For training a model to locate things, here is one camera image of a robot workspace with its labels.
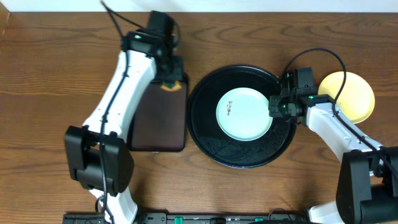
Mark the pale green plate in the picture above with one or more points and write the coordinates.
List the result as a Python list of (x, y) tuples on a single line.
[(243, 114)]

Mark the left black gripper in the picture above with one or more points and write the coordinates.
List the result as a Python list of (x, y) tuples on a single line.
[(173, 74)]

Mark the black round tray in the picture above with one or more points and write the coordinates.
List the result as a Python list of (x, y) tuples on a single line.
[(206, 132)]

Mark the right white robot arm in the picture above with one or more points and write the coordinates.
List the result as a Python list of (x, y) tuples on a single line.
[(367, 184)]

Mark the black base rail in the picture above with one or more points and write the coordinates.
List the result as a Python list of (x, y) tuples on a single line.
[(163, 218)]

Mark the black rectangular water tray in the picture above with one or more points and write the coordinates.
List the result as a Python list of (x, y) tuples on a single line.
[(159, 122)]

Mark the yellow plate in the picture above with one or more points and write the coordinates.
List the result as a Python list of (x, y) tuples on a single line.
[(357, 100)]

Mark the green and orange sponge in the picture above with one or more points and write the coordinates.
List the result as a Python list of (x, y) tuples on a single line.
[(174, 86)]

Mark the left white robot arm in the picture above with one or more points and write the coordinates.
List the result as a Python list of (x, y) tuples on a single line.
[(97, 153)]

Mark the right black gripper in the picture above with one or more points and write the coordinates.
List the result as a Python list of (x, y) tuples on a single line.
[(273, 111)]

